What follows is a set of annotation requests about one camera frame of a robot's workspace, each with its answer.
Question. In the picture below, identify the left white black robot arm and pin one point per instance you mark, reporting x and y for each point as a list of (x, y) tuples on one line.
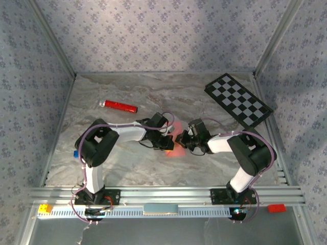
[(127, 130)]

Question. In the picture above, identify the red toy block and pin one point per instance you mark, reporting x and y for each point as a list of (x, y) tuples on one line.
[(276, 208)]

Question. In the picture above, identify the blue toy block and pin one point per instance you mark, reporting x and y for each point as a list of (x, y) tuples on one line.
[(75, 154)]

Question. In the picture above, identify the black electronics board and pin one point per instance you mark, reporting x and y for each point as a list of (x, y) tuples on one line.
[(238, 213), (94, 213)]

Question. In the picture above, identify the aluminium table back rail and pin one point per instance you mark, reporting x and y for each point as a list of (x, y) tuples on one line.
[(166, 73)]

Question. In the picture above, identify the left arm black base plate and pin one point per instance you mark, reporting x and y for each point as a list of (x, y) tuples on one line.
[(113, 196)]

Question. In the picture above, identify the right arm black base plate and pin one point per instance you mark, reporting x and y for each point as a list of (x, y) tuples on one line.
[(217, 196)]

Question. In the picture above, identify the aluminium table side rail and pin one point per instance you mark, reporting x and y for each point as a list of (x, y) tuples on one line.
[(264, 102), (57, 132)]

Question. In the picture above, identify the aluminium frame post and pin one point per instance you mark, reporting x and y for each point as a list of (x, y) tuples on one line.
[(278, 38), (51, 38)]

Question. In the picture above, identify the aluminium mounting rail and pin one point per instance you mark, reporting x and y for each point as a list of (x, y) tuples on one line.
[(166, 195)]

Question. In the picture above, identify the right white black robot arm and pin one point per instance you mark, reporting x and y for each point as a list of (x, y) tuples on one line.
[(219, 144)]

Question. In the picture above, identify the black white checkerboard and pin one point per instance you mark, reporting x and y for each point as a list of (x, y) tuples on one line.
[(237, 98)]

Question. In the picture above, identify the grey blue flat box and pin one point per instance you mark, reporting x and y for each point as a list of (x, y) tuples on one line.
[(160, 209)]

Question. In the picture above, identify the red glitter tube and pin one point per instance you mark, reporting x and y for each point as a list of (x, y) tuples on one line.
[(120, 106)]

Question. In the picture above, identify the yellow orange toy block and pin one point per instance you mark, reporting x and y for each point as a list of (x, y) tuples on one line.
[(44, 208)]

